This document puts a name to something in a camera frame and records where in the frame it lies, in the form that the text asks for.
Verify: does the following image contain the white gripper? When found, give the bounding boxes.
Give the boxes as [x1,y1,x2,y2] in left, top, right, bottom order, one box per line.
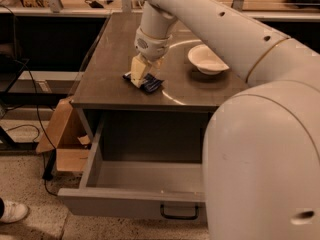
[131,28,172,88]

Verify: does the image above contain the blue rxbar blueberry wrapper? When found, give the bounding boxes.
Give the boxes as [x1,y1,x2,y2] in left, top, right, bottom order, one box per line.
[122,71,165,94]

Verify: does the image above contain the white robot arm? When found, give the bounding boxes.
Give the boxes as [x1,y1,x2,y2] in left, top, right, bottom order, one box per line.
[137,0,320,240]

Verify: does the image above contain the grey cabinet with dark top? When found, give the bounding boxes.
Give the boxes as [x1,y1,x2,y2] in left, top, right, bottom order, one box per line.
[72,13,247,149]

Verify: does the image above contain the grey open top drawer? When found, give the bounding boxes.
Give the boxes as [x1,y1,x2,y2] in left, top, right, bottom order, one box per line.
[58,111,209,222]

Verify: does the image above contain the white paper bowl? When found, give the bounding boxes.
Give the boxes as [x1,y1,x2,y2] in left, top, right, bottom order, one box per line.
[188,44,229,75]

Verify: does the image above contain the brown cardboard box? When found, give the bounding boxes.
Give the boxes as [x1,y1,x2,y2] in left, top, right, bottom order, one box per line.
[36,97,91,173]

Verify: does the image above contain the white sneaker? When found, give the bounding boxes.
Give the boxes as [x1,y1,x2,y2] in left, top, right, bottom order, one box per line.
[0,200,28,223]

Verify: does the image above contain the black floor cable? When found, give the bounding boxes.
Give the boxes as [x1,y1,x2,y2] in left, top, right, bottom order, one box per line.
[0,58,59,197]

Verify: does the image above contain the black drawer handle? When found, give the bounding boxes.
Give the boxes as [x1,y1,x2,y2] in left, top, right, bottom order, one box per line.
[160,204,199,221]

